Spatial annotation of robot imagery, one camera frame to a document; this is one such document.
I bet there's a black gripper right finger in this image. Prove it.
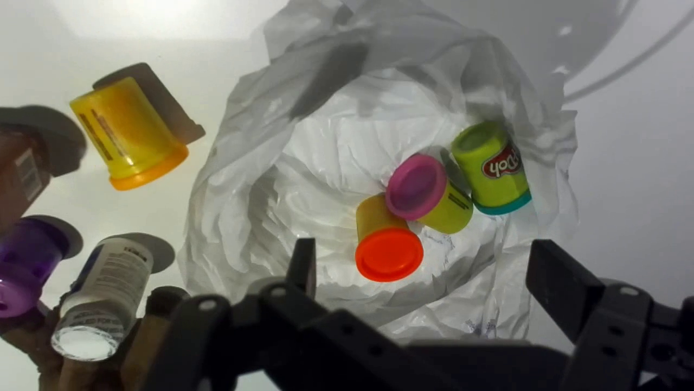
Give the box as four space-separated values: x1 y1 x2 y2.
525 239 694 391

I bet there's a white pill bottle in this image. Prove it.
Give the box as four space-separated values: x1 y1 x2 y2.
50 232 175 363

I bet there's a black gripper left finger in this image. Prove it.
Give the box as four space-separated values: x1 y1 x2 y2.
141 239 455 391

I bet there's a brown plush moose toy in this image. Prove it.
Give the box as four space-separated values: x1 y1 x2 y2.
0 286 189 391

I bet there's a green play dough tub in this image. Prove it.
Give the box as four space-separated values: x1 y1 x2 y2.
450 119 532 215

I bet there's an orange toy cup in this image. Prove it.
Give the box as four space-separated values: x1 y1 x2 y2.
353 193 423 283

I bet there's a spice jar with orange lid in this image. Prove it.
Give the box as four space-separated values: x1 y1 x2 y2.
0 106 87 232

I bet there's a pink lidded toy tub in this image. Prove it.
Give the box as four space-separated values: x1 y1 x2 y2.
385 153 472 234

